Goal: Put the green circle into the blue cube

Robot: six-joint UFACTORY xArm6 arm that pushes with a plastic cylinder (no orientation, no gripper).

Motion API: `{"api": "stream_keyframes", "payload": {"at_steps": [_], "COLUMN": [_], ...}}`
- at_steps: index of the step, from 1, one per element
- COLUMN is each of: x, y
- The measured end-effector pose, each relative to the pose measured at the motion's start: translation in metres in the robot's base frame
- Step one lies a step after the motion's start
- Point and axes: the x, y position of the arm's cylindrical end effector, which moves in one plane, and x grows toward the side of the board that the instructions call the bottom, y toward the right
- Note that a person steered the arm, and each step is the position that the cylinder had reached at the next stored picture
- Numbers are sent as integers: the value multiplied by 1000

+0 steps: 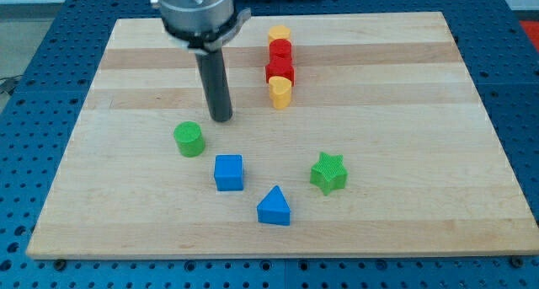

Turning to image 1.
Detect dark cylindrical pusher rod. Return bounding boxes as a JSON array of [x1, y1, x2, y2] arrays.
[[195, 49, 232, 122]]

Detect blue cube block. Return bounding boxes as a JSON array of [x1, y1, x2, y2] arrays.
[[214, 154, 244, 191]]

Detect red star block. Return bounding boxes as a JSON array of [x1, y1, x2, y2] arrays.
[[265, 56, 295, 85]]

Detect yellow heart block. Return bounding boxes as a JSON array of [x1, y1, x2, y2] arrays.
[[268, 76, 292, 110]]

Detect green cylinder block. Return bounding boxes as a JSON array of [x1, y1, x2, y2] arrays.
[[173, 121, 205, 158]]

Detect red cylinder block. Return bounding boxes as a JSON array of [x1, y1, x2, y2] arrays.
[[269, 39, 292, 60]]

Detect yellow hexagon block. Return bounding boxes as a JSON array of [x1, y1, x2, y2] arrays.
[[267, 24, 291, 44]]

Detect light wooden board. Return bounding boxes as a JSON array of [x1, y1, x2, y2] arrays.
[[26, 12, 538, 260]]

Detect blue triangle block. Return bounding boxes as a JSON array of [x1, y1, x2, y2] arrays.
[[256, 185, 291, 226]]

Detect green star block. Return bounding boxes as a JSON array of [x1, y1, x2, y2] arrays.
[[310, 152, 348, 195]]

